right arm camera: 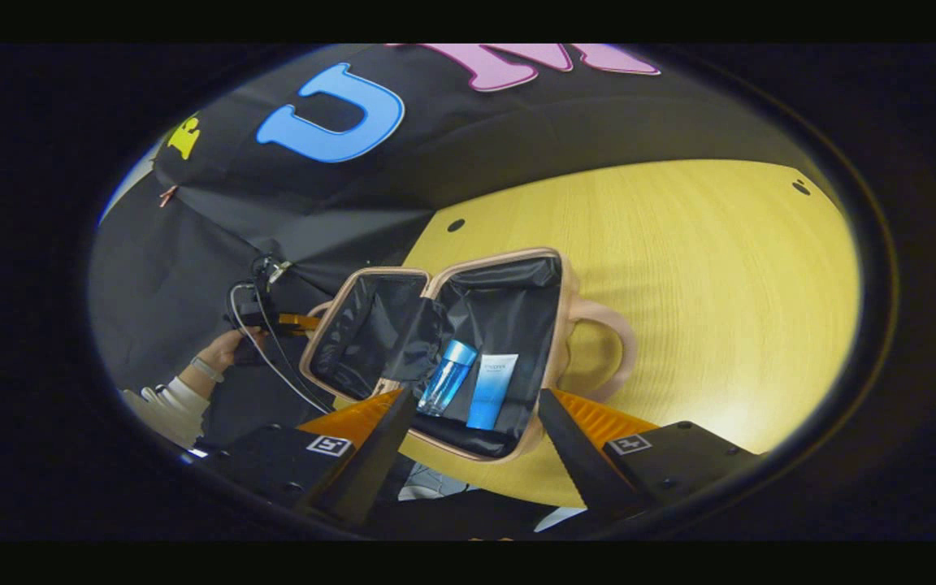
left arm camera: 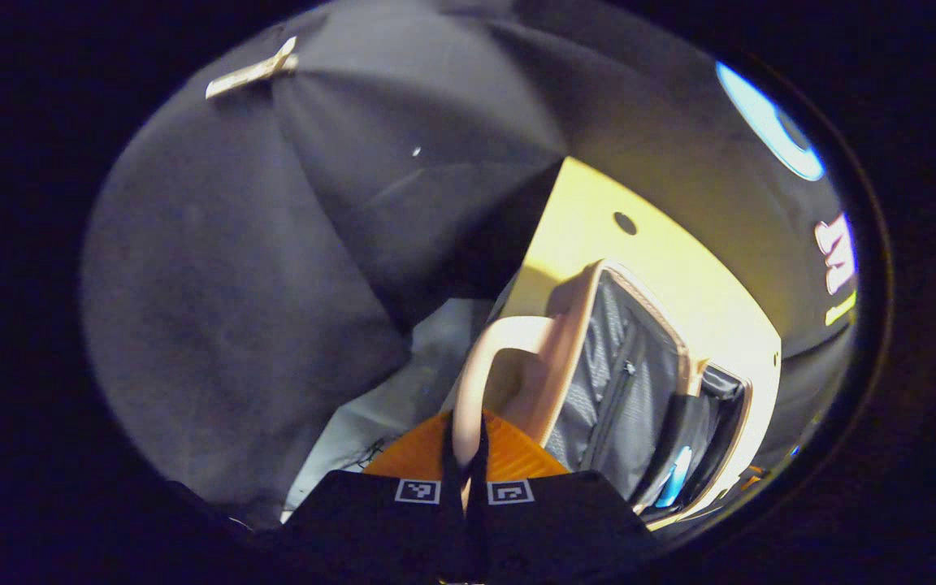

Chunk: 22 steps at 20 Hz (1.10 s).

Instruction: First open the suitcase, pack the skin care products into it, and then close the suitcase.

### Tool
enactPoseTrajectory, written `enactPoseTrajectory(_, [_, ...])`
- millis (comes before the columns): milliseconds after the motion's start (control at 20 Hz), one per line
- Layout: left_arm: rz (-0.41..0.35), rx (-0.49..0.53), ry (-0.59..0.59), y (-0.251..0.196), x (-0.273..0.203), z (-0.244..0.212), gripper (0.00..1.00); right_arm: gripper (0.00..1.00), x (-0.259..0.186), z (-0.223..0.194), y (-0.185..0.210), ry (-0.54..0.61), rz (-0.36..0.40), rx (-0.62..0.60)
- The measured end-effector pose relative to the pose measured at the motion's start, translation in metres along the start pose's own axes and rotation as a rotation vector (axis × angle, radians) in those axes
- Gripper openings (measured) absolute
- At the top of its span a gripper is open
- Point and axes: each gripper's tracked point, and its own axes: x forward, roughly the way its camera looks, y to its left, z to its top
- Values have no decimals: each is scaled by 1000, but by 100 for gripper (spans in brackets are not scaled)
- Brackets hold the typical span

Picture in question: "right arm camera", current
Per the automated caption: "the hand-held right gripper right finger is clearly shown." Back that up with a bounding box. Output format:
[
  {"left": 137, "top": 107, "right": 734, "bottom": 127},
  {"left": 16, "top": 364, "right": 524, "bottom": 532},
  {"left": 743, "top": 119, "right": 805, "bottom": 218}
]
[{"left": 537, "top": 388, "right": 763, "bottom": 521}]

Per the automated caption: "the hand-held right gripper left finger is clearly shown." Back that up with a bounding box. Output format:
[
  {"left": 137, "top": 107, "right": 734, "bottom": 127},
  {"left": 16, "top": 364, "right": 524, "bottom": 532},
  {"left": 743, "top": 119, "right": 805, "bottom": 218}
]
[{"left": 192, "top": 388, "right": 420, "bottom": 529}]

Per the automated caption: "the white and blue tube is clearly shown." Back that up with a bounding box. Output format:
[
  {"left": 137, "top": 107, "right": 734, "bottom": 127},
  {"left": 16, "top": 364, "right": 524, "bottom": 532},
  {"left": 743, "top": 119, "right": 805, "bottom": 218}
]
[{"left": 466, "top": 353, "right": 519, "bottom": 430}]

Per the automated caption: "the blue skin care bottle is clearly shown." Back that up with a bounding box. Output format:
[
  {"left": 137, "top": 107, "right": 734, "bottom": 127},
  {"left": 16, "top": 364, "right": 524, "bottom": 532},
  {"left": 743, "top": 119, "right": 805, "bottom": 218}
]
[{"left": 418, "top": 340, "right": 479, "bottom": 417}]

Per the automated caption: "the black backdrop cloth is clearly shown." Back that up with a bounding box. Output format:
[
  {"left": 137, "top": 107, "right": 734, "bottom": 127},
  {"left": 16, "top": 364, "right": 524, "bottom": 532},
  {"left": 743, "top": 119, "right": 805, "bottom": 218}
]
[{"left": 88, "top": 43, "right": 826, "bottom": 423}]

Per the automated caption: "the white cable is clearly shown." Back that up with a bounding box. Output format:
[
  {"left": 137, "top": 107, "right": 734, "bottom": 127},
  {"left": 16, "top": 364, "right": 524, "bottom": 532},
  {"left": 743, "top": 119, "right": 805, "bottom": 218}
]
[{"left": 228, "top": 283, "right": 331, "bottom": 415}]

